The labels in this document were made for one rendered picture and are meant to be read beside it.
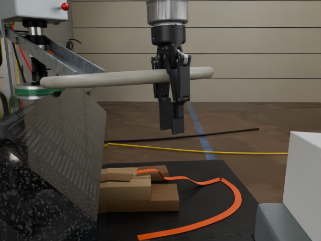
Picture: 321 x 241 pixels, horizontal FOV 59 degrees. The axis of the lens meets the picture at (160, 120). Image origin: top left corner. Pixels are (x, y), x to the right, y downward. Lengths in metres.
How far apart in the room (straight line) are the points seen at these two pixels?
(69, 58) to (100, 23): 4.88
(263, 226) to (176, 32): 0.40
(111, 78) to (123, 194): 1.34
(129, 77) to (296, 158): 0.36
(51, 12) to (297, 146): 1.14
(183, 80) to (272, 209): 0.30
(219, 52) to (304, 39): 1.70
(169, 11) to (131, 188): 1.40
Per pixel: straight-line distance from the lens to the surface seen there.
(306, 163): 0.40
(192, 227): 1.79
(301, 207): 0.42
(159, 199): 1.91
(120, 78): 0.61
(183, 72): 0.59
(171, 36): 0.61
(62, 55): 1.31
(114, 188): 1.87
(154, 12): 0.62
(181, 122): 0.64
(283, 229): 0.41
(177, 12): 0.61
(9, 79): 3.80
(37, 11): 1.32
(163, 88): 0.66
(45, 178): 0.75
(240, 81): 6.16
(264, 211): 0.45
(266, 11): 6.29
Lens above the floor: 1.02
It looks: 14 degrees down
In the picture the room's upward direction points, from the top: straight up
